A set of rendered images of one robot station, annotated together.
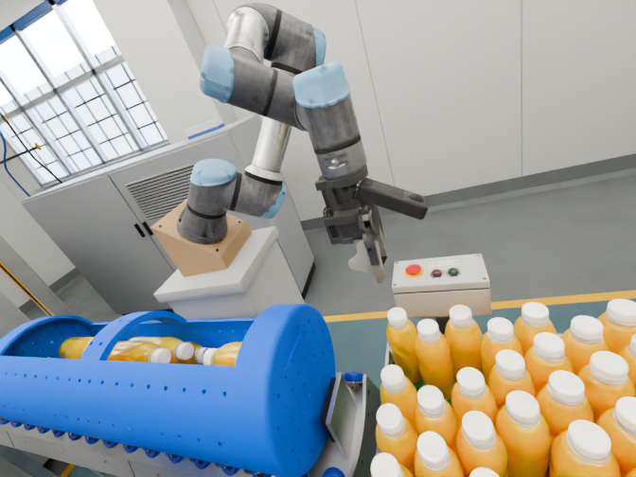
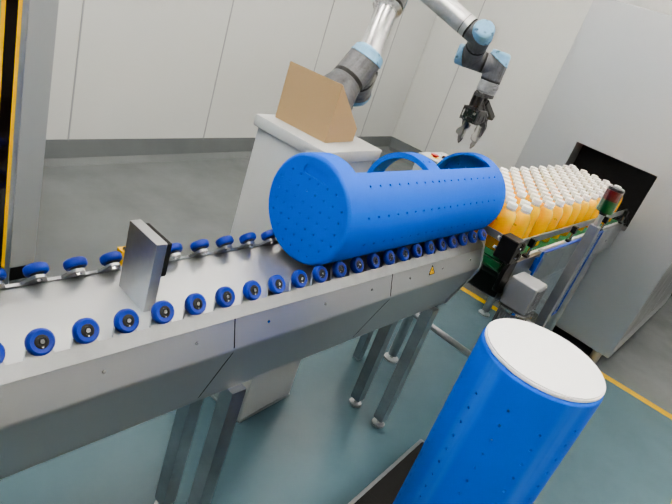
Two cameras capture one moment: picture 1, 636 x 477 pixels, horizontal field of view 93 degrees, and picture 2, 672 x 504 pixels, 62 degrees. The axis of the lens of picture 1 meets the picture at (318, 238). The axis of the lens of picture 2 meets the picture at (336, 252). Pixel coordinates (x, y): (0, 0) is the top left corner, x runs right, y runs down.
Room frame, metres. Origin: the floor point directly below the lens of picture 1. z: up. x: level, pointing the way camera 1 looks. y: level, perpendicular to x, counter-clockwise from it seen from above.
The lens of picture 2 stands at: (0.47, 2.17, 1.61)
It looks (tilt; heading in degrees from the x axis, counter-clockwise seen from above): 25 degrees down; 279
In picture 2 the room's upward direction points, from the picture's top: 20 degrees clockwise
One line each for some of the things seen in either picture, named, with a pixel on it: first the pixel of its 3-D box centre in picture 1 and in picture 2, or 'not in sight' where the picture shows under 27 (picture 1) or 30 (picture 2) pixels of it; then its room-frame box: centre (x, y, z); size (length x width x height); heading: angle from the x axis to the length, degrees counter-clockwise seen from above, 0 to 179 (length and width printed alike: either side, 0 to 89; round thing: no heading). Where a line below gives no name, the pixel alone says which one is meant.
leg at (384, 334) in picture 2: not in sight; (378, 348); (0.46, 0.11, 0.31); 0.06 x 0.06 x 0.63; 64
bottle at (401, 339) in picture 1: (405, 346); not in sight; (0.47, -0.10, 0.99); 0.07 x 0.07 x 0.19
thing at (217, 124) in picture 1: (204, 129); not in sight; (2.33, 0.47, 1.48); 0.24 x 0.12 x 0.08; 76
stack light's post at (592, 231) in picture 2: not in sight; (532, 337); (-0.12, -0.11, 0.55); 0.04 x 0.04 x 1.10; 64
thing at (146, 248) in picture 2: not in sight; (145, 265); (0.95, 1.28, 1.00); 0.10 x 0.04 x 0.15; 154
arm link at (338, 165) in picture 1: (341, 160); (488, 87); (0.47, -0.08, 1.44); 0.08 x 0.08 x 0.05
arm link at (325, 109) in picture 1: (326, 108); (495, 66); (0.48, -0.08, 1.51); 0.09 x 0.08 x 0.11; 6
